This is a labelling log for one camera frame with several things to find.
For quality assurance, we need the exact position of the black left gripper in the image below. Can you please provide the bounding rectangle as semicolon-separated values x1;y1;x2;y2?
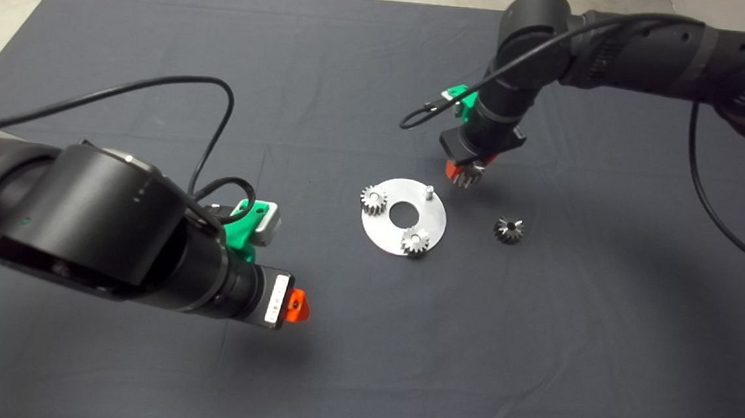
245;265;314;333

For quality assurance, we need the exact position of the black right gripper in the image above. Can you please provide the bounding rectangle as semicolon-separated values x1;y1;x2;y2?
437;121;528;186

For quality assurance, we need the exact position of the large silver steel gear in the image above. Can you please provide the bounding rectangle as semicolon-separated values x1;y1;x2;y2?
451;161;487;190

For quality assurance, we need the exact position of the dark steel gear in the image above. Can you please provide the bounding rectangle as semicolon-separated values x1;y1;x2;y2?
493;215;525;245

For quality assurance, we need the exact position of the small silver steel gear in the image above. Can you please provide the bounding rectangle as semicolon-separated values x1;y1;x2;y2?
359;184;389;217
399;226;432;260

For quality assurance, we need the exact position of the round metal plate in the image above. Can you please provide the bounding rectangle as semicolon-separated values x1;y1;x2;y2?
358;176;451;260

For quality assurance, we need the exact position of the dark grey table cloth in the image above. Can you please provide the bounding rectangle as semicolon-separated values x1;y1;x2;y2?
0;0;745;418

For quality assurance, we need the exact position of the green right camera mount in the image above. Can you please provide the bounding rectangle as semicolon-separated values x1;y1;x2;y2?
446;83;480;120

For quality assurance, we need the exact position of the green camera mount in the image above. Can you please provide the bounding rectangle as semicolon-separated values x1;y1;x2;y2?
446;83;480;120
219;198;270;264

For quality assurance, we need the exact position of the silver left camera box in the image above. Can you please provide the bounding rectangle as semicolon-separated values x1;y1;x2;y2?
252;201;283;249

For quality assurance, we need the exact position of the green left camera mount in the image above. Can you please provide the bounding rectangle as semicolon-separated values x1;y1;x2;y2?
219;198;270;264

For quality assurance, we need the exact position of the black left camera cable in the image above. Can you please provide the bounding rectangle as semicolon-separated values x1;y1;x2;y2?
0;62;266;228

